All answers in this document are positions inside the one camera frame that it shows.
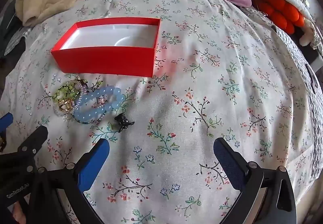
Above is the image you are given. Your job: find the dark cloth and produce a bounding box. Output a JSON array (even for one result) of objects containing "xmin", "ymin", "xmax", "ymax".
[{"xmin": 0, "ymin": 13, "xmax": 26, "ymax": 58}]

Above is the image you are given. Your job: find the pale purple bead bracelet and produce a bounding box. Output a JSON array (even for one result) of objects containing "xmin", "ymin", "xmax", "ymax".
[{"xmin": 75, "ymin": 79, "xmax": 90, "ymax": 103}]

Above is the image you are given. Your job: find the green bead bracelet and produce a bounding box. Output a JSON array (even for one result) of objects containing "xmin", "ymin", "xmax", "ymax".
[{"xmin": 54, "ymin": 80, "xmax": 87, "ymax": 104}]

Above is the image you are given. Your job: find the thin teal bead bracelet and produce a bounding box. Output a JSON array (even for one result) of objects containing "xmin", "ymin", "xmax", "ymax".
[{"xmin": 71, "ymin": 95, "xmax": 109, "ymax": 124}]

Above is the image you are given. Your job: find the orange plush toy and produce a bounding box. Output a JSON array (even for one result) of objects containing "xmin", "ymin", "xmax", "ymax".
[{"xmin": 254, "ymin": 0, "xmax": 307, "ymax": 35}]

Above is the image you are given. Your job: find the pale blue bead bracelet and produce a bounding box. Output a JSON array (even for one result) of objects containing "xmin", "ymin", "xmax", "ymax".
[{"xmin": 73, "ymin": 86, "xmax": 124, "ymax": 123}]

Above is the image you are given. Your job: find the floral bedsheet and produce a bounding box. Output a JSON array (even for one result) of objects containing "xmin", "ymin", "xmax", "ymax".
[{"xmin": 0, "ymin": 0, "xmax": 319, "ymax": 224}]

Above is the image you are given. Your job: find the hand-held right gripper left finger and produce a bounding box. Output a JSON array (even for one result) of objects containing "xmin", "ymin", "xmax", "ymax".
[{"xmin": 25, "ymin": 138, "xmax": 110, "ymax": 224}]

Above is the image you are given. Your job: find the gold ring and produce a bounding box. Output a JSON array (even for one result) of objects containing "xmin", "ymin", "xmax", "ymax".
[{"xmin": 59, "ymin": 99, "xmax": 74, "ymax": 114}]

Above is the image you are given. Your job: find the red cardboard box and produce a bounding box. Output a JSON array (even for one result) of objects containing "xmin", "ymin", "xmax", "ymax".
[{"xmin": 50, "ymin": 17, "xmax": 162, "ymax": 78}]

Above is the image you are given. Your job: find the grey checked cloth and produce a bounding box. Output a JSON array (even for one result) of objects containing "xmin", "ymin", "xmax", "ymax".
[{"xmin": 5, "ymin": 29, "xmax": 27, "ymax": 53}]

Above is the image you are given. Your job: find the person's left hand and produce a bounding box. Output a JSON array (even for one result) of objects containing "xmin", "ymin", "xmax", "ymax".
[{"xmin": 11, "ymin": 200, "xmax": 27, "ymax": 224}]

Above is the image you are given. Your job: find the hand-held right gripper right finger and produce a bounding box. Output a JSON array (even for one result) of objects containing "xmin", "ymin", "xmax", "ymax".
[{"xmin": 213, "ymin": 137, "xmax": 297, "ymax": 224}]

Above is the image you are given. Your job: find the black hair claw clip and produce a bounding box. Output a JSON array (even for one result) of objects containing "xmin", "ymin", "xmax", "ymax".
[{"xmin": 114, "ymin": 114, "xmax": 136, "ymax": 132}]

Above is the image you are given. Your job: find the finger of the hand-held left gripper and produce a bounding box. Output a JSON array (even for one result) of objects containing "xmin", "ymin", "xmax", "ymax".
[
  {"xmin": 14, "ymin": 125, "xmax": 49, "ymax": 161},
  {"xmin": 0, "ymin": 112, "xmax": 14, "ymax": 130}
]

